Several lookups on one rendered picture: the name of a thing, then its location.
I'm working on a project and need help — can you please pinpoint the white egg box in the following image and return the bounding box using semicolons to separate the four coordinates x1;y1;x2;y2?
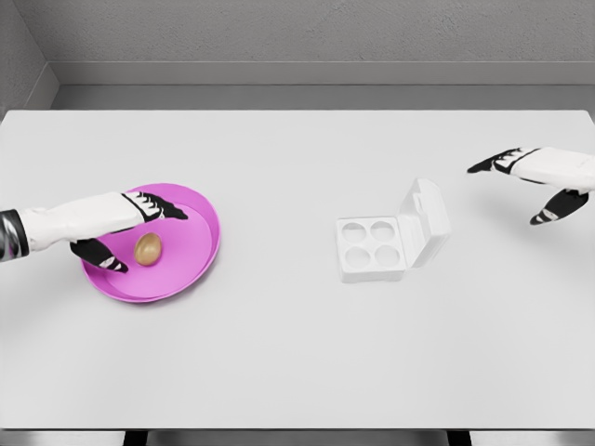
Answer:
335;177;452;285

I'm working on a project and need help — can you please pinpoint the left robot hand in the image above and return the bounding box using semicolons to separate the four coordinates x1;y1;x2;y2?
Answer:
51;190;190;274

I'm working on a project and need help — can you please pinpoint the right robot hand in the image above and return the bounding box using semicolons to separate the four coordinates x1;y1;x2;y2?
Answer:
466;146;595;228

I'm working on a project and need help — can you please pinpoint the brown egg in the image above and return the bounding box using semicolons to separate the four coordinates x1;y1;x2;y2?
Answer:
134;232;164;268

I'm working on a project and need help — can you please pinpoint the pink round plate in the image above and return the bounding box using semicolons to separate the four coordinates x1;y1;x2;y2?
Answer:
80;182;221;305

